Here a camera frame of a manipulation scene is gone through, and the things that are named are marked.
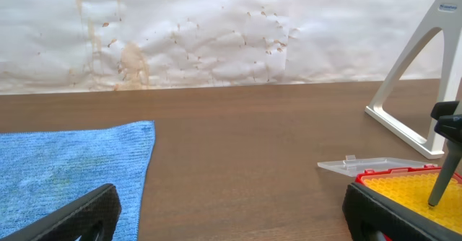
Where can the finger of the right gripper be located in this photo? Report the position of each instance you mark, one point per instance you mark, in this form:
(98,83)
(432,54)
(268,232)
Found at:
(451,129)
(443,109)

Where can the red and yellow tip box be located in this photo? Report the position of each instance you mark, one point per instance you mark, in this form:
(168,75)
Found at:
(397,190)

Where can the white and blue stand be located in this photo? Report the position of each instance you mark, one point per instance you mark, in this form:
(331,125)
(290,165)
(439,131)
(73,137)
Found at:
(451,71)

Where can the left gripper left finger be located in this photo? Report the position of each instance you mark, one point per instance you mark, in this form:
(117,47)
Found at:
(83,215)

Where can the blue cloth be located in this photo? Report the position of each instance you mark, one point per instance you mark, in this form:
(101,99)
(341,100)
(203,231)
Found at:
(54,161)

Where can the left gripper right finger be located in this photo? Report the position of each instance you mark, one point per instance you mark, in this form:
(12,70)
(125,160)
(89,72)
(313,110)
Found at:
(375,215)

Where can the white pipette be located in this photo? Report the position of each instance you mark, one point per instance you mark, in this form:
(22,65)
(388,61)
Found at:
(445,172)

